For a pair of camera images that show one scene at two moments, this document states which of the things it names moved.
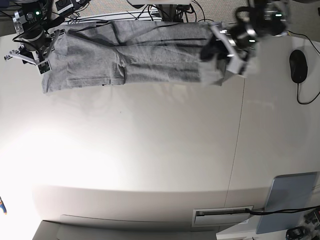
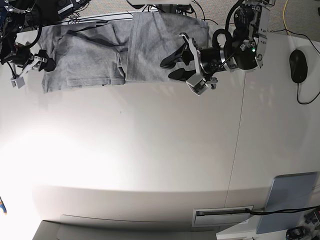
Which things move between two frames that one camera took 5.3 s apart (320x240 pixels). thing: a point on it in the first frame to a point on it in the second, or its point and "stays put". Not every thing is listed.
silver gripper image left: x=34 y=56 to x=18 y=80
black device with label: x=64 y=6 stays put
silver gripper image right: x=229 y=44 to x=198 y=83
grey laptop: x=288 y=192 stays put
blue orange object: x=2 y=205 stays put
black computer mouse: x=298 y=66 stays put
